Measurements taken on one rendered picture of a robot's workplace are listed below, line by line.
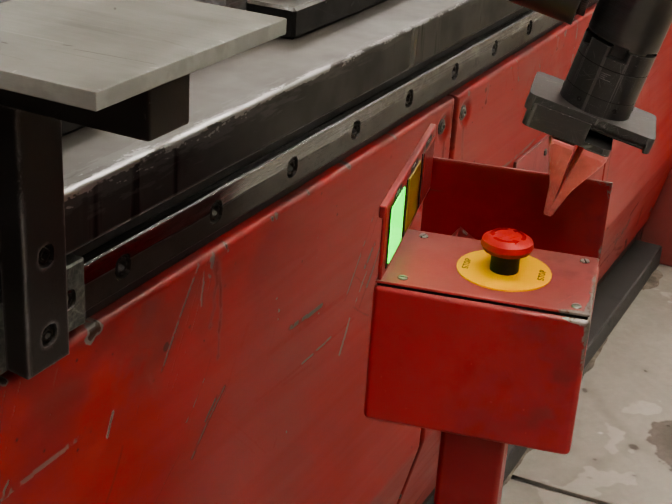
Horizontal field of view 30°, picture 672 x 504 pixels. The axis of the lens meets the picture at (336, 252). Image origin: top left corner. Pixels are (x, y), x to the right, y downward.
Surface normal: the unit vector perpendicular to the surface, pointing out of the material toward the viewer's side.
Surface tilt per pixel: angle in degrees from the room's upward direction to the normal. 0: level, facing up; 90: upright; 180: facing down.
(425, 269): 0
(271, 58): 0
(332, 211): 90
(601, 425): 0
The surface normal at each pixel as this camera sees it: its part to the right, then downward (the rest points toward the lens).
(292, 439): 0.88, 0.24
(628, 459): 0.06, -0.91
